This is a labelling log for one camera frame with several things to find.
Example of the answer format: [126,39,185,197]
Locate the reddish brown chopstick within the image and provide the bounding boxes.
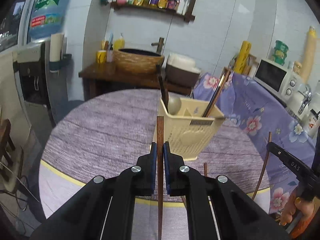
[181,196,187,208]
[202,67,231,118]
[251,131,273,201]

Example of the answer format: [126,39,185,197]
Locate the brown wooden chopstick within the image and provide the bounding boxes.
[203,163,208,177]
[156,116,164,240]

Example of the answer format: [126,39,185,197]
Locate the dark black chopstick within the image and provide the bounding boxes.
[156,64,169,111]

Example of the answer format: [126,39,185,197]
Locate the black chopstick yellow band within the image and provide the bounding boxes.
[202,73,226,118]

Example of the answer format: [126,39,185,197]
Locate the person right hand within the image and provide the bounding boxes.
[280,189,315,239]

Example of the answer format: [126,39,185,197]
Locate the milk tea cup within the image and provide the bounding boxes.
[303,109,319,138]

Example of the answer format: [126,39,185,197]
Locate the purple floral cloth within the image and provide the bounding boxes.
[190,74,315,213]

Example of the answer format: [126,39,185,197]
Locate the cream plastic utensil holder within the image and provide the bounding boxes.
[157,98,226,161]

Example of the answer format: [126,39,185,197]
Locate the white microwave oven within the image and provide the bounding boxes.
[253,59,302,102]

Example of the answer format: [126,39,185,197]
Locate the green instant noodle cups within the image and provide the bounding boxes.
[270,40,289,66]

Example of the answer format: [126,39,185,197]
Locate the dark wooden counter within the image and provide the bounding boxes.
[78,62,193,100]

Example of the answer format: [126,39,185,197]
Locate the stack of paper cups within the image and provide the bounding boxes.
[300,26,317,84]

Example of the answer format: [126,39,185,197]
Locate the white brown rice cooker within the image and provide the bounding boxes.
[165,53,201,88]

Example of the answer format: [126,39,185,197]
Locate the yellow roll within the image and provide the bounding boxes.
[233,41,252,74]

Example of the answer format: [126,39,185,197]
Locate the woven basket sink basin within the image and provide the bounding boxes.
[113,48,165,74]

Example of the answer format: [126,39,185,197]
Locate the water dispenser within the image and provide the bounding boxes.
[12,42,73,128]

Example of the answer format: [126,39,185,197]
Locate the yellow mug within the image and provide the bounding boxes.
[96,50,107,64]

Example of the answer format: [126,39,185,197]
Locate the yellow soap bottle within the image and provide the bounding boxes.
[113,33,125,50]

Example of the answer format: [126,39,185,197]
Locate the wooden faucet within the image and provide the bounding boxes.
[151,37,164,54]

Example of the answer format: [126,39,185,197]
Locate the blue water jug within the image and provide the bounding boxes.
[28,0,69,40]

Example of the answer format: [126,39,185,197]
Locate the dark soy sauce bottle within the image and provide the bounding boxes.
[166,0,180,11]

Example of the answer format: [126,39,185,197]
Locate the white kettle chrome handle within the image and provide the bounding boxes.
[287,84,312,120]

